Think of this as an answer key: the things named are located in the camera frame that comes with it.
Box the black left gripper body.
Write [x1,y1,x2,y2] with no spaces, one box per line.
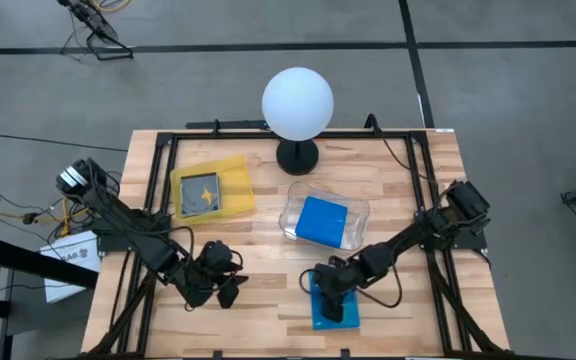
[176,263,230,308]

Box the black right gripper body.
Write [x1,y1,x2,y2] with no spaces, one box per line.
[312,256,373,300]

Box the blue plastic disc case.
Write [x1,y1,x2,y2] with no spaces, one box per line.
[308,272,363,332]
[294,195,350,250]

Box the clear plastic bin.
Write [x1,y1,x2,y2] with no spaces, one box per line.
[277,180,372,252]

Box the clear CD jewel case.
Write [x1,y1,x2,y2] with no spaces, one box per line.
[179,172,222,218]

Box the yellow translucent plastic bin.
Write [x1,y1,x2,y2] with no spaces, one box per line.
[169,154,257,225]

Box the white printed cardboard box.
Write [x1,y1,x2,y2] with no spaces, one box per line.
[39,230,103,305]

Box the black power strip bar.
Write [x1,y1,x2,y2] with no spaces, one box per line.
[185,118,271,131]

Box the black floor beam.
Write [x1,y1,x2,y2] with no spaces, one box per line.
[0,234,100,290]

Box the white globe table lamp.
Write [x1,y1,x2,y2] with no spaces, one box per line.
[261,66,335,176]

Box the black floor stand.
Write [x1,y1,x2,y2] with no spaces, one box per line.
[56,0,135,62]

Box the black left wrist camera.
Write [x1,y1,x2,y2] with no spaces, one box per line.
[200,239,235,272]

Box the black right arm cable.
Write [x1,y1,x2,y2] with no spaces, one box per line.
[298,262,403,310]

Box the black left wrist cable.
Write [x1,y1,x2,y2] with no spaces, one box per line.
[157,224,247,314]

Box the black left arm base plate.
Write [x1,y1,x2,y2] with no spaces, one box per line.
[96,213,172,255]

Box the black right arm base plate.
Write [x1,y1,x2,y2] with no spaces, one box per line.
[414,212,489,252]

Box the black table cable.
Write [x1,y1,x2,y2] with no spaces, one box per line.
[380,137,427,181]

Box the black aluminium table frame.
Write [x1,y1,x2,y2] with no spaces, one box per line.
[85,128,514,360]

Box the yellow floor cable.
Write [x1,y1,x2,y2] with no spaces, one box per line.
[0,197,92,239]

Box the black floor cable bundle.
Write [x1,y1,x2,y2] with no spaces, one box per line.
[0,169,124,241]

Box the thin black floor cable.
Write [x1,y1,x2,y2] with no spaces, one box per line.
[0,133,130,151]

